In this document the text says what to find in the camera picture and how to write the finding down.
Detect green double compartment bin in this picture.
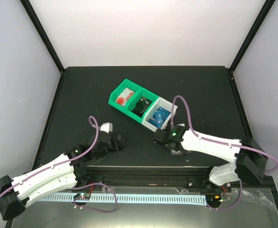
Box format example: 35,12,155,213
108,79,159,124

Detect right circuit board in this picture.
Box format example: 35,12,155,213
206,195,231,203

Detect blue cards in bin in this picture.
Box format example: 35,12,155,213
148,107,171,129

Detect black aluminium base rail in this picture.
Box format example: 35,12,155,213
77,166,275,190

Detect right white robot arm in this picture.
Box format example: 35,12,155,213
154,124,268,191

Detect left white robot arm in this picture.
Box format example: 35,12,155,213
0,131,127,221

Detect black frame post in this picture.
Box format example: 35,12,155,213
20,0,65,74
229,0,276,73

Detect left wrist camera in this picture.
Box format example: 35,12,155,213
100,123,113,133

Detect right black frame post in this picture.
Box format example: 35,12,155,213
229,0,276,73

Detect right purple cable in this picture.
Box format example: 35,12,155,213
169,95,278,211

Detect white plastic card bin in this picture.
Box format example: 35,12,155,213
141,97,178,132

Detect circuit board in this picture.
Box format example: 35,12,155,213
206,195,231,203
74,193,91,200

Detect red and white cards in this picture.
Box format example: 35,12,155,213
115,88,135,107

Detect left circuit board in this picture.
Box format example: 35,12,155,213
74,193,91,200

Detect white slotted cable duct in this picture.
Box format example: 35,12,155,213
40,192,206,206

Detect left black frame post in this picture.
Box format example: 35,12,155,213
20,0,65,74

